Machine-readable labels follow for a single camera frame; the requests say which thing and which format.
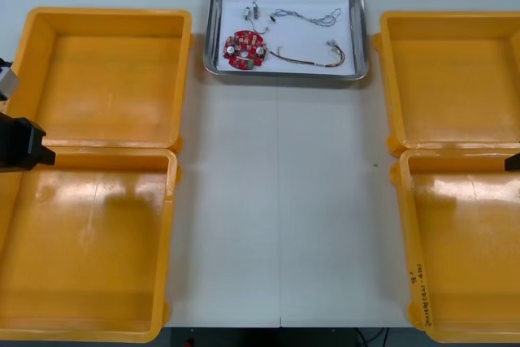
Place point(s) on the steel tray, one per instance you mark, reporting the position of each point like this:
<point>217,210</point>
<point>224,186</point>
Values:
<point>210,30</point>

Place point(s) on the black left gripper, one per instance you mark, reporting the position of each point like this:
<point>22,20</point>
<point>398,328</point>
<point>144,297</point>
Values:
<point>20,144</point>

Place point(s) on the round red circuit board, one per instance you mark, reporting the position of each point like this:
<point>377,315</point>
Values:
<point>243,40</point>

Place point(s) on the yellow-orange bin with handwriting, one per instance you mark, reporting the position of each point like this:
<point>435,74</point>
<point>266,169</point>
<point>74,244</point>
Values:
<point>455,261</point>

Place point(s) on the yellow-orange plastic bin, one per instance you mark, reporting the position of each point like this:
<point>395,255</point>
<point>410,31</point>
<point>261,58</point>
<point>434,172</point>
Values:
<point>101,70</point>
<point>101,282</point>
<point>447,70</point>

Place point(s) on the white paper sheet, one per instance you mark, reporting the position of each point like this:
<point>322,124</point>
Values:
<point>300,40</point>

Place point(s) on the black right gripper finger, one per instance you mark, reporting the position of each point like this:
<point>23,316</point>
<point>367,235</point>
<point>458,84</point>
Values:
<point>512,166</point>
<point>513,158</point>

